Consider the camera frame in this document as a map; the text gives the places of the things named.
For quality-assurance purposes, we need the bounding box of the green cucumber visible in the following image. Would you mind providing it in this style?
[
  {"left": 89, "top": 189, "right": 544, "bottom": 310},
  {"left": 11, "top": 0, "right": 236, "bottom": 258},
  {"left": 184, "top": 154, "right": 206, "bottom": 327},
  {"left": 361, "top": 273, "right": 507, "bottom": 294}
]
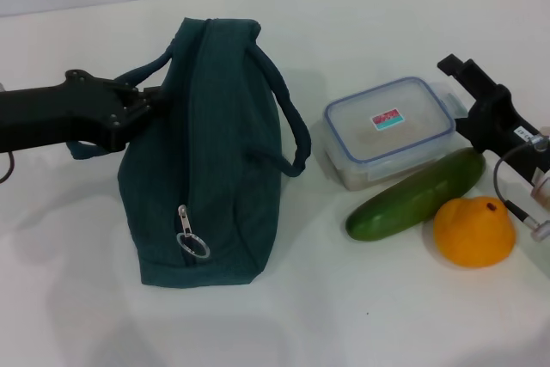
[{"left": 345, "top": 147, "right": 486, "bottom": 242}]

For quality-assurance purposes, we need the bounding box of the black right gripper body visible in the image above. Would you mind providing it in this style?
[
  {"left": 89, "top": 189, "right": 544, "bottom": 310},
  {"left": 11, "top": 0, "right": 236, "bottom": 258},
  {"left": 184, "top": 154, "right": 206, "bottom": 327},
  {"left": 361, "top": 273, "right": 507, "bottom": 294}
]
[{"left": 455, "top": 81, "right": 545, "bottom": 171}]

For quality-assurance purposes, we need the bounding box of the grey right wrist cable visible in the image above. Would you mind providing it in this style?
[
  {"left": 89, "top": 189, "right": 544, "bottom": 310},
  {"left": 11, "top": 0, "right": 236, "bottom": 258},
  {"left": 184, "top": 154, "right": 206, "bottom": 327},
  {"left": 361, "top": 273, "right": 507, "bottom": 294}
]
[{"left": 492, "top": 138, "right": 550, "bottom": 242}]

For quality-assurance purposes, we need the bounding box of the orange pear-shaped fruit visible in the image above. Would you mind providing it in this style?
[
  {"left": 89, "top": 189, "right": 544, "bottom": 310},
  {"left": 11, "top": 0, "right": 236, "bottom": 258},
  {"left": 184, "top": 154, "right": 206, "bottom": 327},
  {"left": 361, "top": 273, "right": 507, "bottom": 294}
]
[{"left": 432, "top": 196, "right": 516, "bottom": 268}]

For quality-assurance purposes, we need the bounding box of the dark teal fabric lunch bag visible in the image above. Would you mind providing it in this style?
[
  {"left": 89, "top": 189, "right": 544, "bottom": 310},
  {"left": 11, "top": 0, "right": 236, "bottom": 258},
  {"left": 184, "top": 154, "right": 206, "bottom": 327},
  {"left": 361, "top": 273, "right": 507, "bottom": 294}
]
[{"left": 68, "top": 17, "right": 313, "bottom": 289}]

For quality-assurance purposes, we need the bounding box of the silver zipper pull ring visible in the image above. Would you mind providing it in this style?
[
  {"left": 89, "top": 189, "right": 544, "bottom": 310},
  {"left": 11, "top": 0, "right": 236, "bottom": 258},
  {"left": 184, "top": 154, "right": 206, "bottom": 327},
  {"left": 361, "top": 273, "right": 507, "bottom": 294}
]
[{"left": 175, "top": 205, "right": 212, "bottom": 260}]

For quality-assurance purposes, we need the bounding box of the clear plastic food container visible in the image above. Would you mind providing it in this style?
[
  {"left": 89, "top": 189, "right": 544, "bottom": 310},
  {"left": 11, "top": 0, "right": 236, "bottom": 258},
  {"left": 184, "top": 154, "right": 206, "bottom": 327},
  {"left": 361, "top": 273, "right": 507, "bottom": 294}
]
[{"left": 322, "top": 76, "right": 468, "bottom": 192}]

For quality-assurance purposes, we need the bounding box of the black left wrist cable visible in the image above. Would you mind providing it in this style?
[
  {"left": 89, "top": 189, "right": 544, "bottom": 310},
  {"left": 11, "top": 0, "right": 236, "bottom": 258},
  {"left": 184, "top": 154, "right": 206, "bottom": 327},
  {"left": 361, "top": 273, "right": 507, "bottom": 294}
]
[{"left": 0, "top": 150, "right": 16, "bottom": 183}]

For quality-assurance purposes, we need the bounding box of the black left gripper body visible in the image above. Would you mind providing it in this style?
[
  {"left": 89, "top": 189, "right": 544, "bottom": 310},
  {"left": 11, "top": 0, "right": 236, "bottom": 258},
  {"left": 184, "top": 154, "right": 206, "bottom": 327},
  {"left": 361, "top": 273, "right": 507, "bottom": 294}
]
[{"left": 0, "top": 69, "right": 131, "bottom": 154}]

